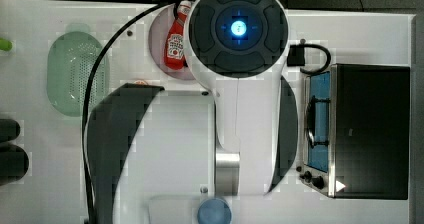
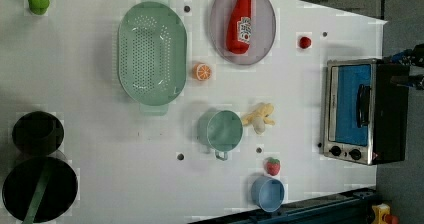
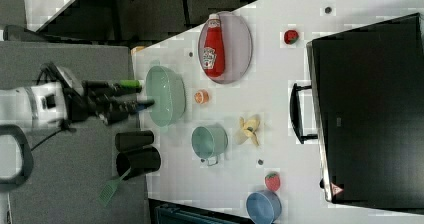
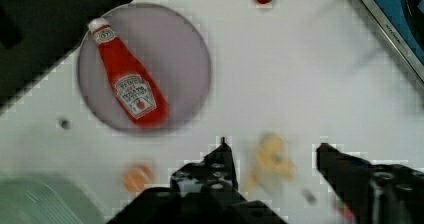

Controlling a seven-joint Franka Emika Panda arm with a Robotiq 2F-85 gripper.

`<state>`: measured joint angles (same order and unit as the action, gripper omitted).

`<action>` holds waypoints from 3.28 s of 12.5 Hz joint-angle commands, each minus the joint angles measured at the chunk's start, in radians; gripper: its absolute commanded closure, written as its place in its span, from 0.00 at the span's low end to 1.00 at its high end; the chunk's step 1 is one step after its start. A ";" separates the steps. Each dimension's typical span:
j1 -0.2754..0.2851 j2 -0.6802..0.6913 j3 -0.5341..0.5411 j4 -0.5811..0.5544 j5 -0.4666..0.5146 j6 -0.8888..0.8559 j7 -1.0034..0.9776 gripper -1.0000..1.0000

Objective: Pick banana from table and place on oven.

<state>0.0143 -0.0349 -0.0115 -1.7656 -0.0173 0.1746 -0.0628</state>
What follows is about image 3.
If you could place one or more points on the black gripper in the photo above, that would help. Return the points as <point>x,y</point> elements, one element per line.
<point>80,107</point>

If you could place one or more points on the peeled toy banana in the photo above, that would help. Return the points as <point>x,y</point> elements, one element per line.
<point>247,130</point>

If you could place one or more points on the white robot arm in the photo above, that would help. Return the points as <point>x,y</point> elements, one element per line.
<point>56,106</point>

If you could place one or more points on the green cylinder toy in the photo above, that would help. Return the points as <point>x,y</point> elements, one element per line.
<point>130,83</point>

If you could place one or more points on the small black cup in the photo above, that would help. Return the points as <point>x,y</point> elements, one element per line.
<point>128,141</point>

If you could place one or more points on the green plastic colander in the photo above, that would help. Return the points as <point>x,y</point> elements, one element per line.
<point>166,88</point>

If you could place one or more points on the large black cup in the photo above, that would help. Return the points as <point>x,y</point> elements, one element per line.
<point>138,162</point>

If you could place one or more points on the green spatula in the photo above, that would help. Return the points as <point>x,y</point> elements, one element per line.
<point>110,189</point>

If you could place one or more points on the orange slice toy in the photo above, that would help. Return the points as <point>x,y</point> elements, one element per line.
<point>201,96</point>

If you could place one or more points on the green metal mug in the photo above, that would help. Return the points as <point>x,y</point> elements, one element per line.
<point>209,142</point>

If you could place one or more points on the red ketchup bottle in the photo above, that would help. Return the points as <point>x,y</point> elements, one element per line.
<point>213,55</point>

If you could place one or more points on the grey round plate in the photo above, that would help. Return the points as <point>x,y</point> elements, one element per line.
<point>237,47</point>

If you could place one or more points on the strawberry toy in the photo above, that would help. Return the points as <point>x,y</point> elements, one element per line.
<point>272,181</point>

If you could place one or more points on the blue cup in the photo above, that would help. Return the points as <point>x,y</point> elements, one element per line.
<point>263,207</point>

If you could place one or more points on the red tomato toy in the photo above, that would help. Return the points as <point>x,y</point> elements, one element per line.
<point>291,36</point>

